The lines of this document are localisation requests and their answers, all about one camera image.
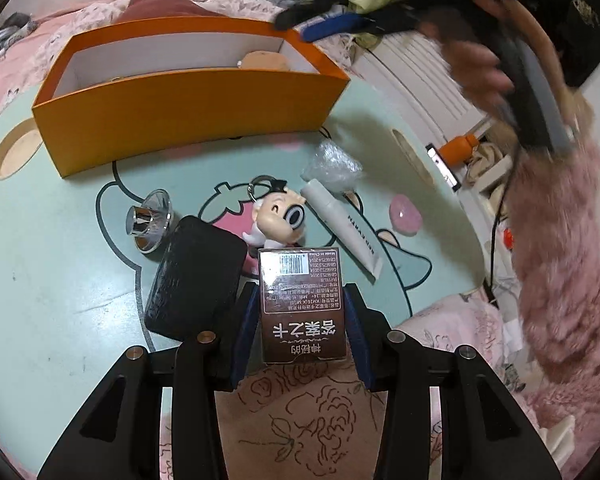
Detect black hanging clothes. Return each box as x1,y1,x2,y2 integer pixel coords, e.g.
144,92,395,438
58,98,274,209
530,0,600,88

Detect maroon fleece blanket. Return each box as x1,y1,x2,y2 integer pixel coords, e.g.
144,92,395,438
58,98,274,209
115,0,216,23

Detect orange cardboard box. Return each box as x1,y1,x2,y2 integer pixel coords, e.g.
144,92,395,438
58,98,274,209
31,16,352,179

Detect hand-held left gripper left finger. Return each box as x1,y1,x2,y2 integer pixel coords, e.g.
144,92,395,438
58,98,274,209
37,281,261,480

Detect orange bottle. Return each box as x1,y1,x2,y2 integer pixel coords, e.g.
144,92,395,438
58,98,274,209
439,133,481,165

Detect person's right hand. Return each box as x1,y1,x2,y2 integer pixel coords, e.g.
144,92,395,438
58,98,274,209
420,10,518,122

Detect pink bed sheet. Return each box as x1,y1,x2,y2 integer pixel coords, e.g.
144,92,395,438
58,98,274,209
0,20,71,126

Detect clear plastic wrap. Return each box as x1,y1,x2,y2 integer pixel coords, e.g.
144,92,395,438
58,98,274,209
301,141,366,195

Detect black smartphone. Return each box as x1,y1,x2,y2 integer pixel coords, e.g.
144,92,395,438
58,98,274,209
425,142,462,192

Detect black cable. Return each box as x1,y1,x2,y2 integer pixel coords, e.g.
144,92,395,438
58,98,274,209
487,155,518,301

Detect cream cloth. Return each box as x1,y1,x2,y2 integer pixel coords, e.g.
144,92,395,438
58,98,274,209
465,141,512,187

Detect black textured case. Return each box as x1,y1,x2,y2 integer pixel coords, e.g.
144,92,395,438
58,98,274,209
143,215,249,339

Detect big-eyed figurine keychain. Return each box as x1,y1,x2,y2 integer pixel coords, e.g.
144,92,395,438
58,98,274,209
243,175,308,248

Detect yellow-green garment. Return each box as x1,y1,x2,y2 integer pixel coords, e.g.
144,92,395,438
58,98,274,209
345,0,406,17

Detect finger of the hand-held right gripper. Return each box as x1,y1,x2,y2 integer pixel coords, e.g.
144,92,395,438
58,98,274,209
274,0,368,31
300,7,421,43

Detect pink floral quilt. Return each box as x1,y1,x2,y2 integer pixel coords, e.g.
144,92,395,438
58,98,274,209
10,0,576,480

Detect white cosmetic tube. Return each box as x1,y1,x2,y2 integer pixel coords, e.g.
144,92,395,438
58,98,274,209
300,180,383,281

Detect blue striped cloth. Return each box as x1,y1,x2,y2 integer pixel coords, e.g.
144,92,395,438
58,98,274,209
0,12,33,68

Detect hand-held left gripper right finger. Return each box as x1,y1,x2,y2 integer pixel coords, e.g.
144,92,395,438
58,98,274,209
344,282,563,480

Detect brown card box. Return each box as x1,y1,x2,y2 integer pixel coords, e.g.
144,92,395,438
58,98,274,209
256,246,351,365

